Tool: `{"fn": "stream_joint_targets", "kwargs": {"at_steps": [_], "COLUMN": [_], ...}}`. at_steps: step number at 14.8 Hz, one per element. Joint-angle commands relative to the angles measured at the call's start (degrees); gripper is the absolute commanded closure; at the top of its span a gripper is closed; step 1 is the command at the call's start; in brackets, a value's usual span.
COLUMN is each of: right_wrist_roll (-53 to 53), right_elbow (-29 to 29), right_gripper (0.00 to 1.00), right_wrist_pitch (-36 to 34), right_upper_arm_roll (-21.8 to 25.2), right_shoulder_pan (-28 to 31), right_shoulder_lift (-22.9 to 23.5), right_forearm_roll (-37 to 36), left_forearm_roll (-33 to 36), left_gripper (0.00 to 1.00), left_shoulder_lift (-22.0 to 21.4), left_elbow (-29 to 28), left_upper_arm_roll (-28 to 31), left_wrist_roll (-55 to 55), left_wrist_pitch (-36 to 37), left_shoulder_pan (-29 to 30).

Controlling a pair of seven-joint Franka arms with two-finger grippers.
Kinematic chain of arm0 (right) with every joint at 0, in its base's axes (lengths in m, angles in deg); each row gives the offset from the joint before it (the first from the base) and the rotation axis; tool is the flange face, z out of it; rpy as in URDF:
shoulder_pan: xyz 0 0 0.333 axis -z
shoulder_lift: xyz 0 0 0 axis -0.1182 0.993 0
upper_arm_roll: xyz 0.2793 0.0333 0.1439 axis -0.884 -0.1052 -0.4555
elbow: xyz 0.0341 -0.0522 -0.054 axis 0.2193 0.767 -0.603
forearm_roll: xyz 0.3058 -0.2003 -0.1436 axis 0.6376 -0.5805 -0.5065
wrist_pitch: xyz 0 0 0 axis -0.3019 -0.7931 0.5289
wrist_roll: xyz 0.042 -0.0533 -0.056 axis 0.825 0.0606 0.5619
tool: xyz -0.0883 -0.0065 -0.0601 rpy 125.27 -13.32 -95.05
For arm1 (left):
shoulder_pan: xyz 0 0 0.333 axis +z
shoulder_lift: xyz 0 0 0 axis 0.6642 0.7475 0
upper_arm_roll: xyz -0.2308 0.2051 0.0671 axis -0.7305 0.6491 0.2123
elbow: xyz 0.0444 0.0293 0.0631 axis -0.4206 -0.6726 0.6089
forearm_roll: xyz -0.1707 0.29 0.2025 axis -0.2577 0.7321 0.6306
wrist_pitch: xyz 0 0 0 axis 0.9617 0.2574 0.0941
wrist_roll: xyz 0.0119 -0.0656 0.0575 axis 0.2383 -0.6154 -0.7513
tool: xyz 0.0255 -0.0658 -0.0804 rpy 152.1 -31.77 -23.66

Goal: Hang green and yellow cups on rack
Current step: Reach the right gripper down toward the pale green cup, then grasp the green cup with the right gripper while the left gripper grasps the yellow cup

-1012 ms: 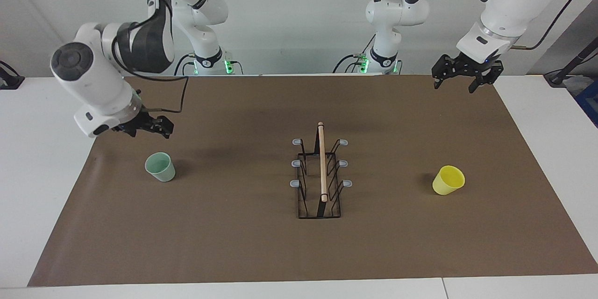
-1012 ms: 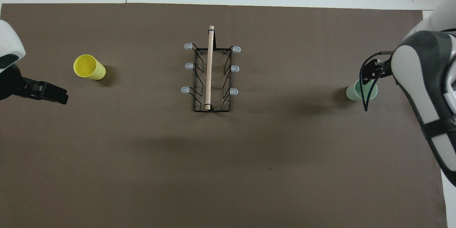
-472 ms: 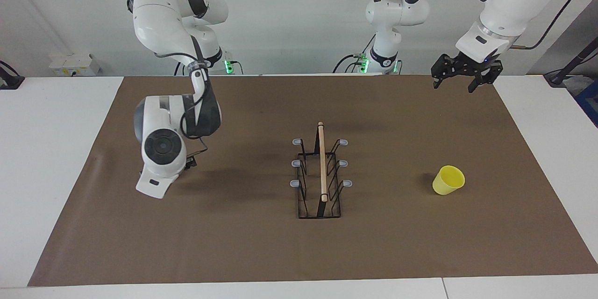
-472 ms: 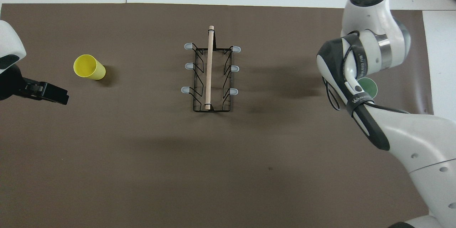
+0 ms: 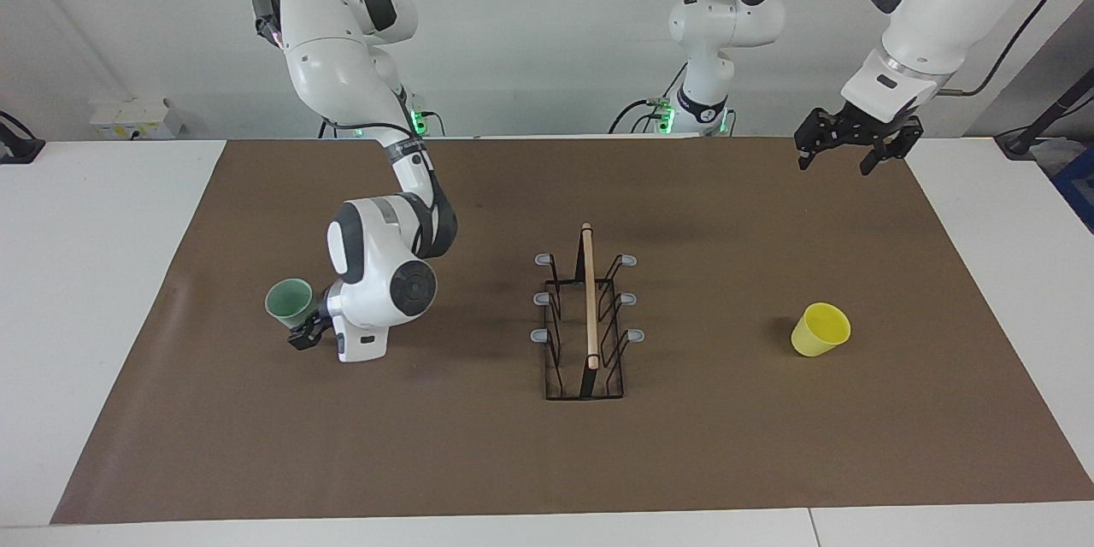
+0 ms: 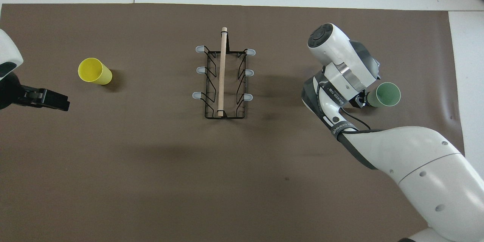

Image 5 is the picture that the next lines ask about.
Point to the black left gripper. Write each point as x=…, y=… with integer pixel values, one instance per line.
x=859, y=126

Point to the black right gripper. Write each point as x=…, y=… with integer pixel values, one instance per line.
x=327, y=312

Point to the green plastic cup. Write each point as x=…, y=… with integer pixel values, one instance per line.
x=289, y=301

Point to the yellow plastic cup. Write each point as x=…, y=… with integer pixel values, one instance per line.
x=819, y=332

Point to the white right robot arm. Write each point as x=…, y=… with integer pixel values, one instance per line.
x=376, y=265

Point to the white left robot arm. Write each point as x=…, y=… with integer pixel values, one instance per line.
x=932, y=0

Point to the brown table mat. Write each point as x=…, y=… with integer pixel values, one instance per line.
x=342, y=444

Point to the black stand pole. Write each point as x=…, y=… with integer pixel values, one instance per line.
x=1055, y=113

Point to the blue box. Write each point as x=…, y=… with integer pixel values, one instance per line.
x=1079, y=188

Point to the white power strip box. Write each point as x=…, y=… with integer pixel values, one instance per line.
x=132, y=118

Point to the black clamp mount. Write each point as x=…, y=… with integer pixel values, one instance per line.
x=17, y=149

